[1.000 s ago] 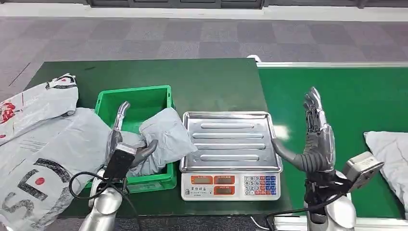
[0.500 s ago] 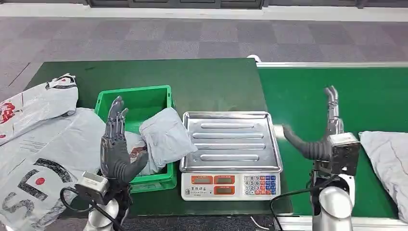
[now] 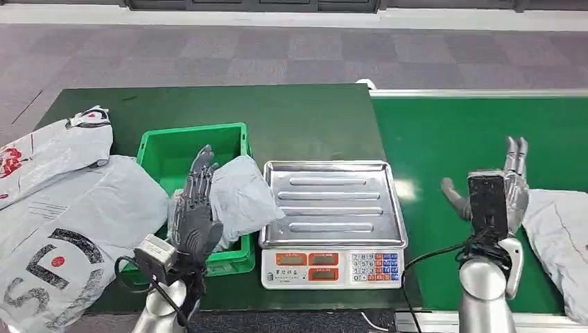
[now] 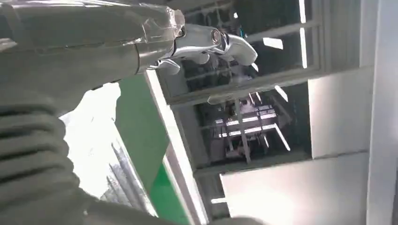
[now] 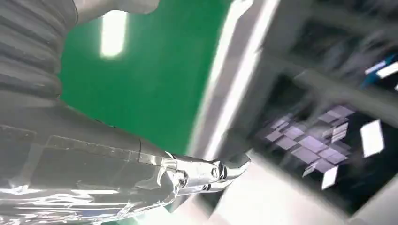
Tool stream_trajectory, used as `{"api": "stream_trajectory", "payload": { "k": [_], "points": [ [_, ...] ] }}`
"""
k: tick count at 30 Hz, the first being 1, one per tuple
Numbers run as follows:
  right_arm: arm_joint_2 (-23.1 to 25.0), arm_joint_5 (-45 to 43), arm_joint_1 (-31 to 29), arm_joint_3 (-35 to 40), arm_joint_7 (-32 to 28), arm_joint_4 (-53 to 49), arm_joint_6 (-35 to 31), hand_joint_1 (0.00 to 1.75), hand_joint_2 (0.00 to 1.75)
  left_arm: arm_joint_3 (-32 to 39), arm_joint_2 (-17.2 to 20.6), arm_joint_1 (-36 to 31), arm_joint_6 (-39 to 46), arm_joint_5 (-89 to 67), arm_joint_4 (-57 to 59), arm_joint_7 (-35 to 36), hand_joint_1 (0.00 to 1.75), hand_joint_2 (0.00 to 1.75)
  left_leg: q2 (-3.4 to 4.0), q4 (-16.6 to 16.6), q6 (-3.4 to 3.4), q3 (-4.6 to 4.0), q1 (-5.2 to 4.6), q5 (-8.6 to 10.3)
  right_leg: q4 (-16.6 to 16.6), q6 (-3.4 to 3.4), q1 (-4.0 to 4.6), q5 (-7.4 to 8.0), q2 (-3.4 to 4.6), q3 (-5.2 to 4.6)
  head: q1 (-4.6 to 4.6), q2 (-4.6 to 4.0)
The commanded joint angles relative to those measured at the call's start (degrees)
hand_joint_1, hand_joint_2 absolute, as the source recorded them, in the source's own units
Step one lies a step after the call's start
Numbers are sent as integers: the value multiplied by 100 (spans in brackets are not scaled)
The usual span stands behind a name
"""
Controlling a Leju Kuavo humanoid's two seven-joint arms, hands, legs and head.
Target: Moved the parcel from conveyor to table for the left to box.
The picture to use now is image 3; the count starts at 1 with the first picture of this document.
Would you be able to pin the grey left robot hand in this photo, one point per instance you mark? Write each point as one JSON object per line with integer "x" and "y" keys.
{"x": 195, "y": 220}

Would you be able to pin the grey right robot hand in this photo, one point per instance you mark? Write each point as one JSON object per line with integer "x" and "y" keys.
{"x": 516, "y": 193}

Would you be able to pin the small grey parcel bag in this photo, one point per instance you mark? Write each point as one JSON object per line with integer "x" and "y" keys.
{"x": 241, "y": 197}

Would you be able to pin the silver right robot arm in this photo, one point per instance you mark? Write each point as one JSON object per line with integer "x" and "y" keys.
{"x": 484, "y": 289}

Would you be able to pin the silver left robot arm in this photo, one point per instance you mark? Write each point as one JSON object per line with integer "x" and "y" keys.
{"x": 161, "y": 308}

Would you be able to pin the plain grey parcel bag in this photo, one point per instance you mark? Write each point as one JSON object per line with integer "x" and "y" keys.
{"x": 558, "y": 239}

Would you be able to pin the green plastic crate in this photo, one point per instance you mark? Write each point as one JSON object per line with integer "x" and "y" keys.
{"x": 183, "y": 147}

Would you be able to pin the green conveyor belt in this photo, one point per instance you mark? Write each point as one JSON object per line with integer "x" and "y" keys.
{"x": 436, "y": 138}

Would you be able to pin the large grey parcel black letters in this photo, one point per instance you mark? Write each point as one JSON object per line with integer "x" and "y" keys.
{"x": 92, "y": 216}

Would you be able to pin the steel scale tray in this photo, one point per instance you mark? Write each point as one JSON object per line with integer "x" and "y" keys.
{"x": 333, "y": 202}

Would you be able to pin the white electronic scale body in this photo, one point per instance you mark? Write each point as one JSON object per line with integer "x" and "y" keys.
{"x": 333, "y": 269}

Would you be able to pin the grey parcel with red print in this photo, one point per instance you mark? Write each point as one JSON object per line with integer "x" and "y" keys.
{"x": 55, "y": 151}

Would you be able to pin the small white rounded object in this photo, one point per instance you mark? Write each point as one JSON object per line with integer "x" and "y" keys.
{"x": 366, "y": 83}

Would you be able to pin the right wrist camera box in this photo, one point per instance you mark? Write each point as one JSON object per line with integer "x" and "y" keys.
{"x": 488, "y": 202}

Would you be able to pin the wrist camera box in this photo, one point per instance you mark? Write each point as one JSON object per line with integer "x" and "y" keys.
{"x": 155, "y": 255}
{"x": 488, "y": 202}

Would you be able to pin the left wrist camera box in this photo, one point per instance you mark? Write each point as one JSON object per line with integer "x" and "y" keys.
{"x": 155, "y": 255}

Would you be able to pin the dark window frame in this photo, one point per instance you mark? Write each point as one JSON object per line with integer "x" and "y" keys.
{"x": 252, "y": 4}

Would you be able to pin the white wall base strip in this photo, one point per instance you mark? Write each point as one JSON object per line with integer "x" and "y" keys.
{"x": 294, "y": 19}

